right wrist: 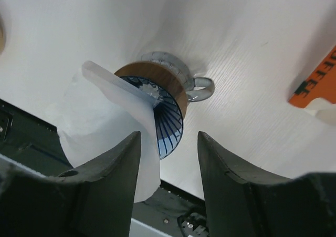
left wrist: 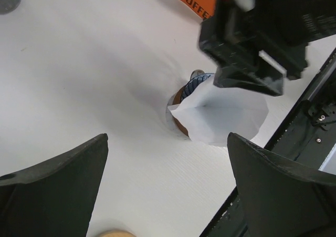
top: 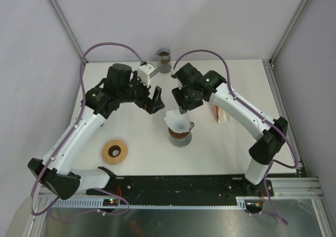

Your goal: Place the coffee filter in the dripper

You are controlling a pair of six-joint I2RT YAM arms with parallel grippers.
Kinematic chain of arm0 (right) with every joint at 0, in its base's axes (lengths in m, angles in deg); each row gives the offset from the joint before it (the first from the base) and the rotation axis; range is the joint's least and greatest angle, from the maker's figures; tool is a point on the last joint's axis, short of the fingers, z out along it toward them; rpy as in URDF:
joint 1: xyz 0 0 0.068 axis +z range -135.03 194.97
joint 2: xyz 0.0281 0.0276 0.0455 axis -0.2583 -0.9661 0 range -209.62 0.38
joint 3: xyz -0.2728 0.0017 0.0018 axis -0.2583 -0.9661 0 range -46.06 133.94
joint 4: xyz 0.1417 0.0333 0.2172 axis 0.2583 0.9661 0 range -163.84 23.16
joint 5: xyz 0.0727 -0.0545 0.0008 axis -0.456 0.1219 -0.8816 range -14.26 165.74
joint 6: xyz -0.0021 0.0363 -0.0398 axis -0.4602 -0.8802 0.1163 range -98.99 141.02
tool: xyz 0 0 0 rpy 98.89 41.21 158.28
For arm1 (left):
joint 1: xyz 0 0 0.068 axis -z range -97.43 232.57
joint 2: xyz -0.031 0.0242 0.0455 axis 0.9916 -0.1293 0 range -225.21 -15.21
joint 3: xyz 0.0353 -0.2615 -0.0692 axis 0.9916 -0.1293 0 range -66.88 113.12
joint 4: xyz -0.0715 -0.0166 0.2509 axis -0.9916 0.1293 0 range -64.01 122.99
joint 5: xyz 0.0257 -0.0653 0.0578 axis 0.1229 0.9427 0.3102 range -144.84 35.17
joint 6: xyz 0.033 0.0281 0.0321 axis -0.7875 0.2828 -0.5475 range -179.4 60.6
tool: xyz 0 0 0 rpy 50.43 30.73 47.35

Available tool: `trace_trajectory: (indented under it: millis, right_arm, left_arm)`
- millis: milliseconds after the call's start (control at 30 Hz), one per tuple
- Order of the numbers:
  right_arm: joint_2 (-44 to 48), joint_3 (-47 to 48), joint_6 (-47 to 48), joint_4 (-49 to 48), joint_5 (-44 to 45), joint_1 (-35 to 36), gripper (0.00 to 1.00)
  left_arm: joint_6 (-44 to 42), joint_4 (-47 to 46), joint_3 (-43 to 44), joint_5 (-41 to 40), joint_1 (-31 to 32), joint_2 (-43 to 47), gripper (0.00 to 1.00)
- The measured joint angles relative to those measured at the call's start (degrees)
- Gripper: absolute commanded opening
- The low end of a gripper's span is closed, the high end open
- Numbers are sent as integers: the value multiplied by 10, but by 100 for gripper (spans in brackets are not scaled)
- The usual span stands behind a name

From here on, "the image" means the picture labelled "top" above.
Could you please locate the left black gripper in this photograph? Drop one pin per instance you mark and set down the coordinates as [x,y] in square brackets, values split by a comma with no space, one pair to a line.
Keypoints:
[151,105]

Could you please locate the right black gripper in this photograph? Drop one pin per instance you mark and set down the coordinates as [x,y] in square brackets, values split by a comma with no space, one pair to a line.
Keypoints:
[184,106]

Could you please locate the white paper cone filter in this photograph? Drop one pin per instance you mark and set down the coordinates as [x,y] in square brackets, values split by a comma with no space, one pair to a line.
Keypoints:
[177,122]

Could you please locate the grey glass carafe with collar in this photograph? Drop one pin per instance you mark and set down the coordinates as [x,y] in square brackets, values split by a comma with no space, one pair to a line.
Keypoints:
[164,65]

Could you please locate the blue ribbed cone dripper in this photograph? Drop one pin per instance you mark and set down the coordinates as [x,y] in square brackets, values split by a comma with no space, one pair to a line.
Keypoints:
[192,124]

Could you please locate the clear ribbed glass server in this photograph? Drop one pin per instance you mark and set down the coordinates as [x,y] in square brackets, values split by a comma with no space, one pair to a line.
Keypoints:
[181,142]

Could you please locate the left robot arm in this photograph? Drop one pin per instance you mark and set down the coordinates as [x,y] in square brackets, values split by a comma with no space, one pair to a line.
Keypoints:
[54,171]

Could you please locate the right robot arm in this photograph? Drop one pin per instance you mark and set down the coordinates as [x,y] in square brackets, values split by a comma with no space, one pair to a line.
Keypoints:
[268,132]

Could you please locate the orange coffee filter holder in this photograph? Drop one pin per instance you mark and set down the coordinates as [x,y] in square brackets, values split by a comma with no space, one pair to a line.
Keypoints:
[217,113]

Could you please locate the white paper coffee filters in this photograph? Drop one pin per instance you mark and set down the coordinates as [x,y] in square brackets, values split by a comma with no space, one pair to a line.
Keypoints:
[224,116]

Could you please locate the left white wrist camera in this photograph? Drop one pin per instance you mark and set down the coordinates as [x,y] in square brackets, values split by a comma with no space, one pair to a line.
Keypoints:
[146,72]

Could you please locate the white slotted cable duct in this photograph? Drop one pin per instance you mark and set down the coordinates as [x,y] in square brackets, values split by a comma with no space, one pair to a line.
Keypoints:
[109,203]

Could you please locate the left aluminium corner post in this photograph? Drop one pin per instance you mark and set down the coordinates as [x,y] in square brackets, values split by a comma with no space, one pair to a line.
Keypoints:
[60,16]

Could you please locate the aluminium corner post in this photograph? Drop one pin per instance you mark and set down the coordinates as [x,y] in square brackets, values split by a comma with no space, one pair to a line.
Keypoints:
[293,23]
[60,16]

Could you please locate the right aluminium corner post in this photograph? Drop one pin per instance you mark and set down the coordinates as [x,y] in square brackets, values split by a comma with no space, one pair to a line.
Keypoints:
[293,23]

